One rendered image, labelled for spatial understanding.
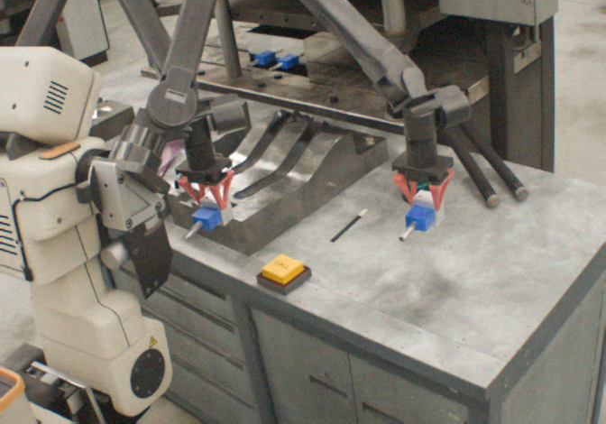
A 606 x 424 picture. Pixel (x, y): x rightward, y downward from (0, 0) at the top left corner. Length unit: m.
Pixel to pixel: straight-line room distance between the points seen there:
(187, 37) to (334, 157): 0.62
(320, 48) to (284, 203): 0.92
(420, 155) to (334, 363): 0.50
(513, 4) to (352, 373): 1.03
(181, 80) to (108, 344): 0.51
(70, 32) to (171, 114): 4.75
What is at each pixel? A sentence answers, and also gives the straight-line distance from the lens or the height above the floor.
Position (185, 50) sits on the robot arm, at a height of 1.32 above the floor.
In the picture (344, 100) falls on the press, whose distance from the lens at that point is 2.34.
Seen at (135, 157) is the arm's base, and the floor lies 1.21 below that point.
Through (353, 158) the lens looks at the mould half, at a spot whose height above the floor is 0.86.
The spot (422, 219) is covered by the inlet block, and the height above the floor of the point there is 0.94.
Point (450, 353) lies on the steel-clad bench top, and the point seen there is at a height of 0.80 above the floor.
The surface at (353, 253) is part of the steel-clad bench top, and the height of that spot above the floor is 0.80.
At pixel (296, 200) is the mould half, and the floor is 0.86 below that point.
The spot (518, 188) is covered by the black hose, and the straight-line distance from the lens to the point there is 1.71.
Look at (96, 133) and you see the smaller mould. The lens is 2.34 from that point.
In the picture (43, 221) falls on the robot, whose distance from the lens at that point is 1.20.
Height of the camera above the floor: 1.68
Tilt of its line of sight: 29 degrees down
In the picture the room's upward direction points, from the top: 9 degrees counter-clockwise
